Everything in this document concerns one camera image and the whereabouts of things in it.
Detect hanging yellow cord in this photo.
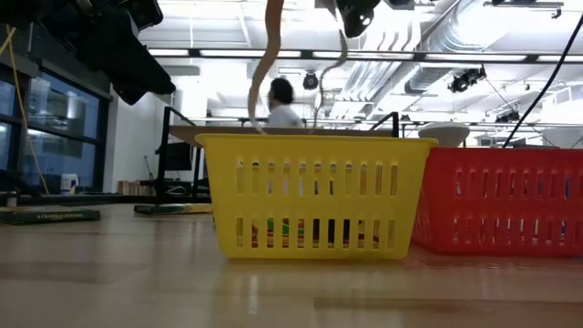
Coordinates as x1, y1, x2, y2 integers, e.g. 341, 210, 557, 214
0, 25, 50, 196

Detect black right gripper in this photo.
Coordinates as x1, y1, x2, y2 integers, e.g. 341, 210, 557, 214
335, 0, 382, 39

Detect red plastic basket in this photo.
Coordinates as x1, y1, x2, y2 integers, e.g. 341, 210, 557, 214
411, 146, 583, 257

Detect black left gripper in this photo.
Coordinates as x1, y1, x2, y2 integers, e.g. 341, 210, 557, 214
79, 8, 177, 106

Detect white plastic container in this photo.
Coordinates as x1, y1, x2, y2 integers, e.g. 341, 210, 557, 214
59, 172, 80, 196

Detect person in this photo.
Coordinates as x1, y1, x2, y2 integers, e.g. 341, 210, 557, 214
266, 77, 305, 129

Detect black metal table frame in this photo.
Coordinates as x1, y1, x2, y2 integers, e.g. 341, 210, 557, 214
0, 193, 213, 205

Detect Crayola crayon box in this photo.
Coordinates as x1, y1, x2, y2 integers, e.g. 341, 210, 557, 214
0, 207, 102, 226
133, 202, 214, 216

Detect long black cable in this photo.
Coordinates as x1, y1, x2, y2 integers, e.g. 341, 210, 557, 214
502, 13, 583, 149

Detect yellow plastic basket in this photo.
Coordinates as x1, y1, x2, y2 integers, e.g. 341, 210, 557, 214
194, 132, 439, 261

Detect white dome metal lamp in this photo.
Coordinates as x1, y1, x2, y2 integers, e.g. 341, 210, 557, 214
417, 121, 471, 149

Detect row of books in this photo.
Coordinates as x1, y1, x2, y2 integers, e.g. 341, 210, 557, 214
117, 179, 159, 197

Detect large green rubber band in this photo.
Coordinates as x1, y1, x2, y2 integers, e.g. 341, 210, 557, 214
266, 217, 305, 237

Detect long ceiling light strip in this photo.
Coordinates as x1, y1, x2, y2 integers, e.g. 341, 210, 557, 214
148, 47, 583, 66

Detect silver air duct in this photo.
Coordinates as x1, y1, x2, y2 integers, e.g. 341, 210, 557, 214
345, 0, 506, 97

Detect black monitor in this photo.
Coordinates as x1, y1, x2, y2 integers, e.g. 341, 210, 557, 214
163, 141, 193, 172

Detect dark framed window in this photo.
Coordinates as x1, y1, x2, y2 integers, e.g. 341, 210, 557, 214
0, 26, 113, 197

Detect wooden shelf riser black legs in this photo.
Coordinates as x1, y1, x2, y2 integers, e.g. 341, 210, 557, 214
156, 107, 402, 205

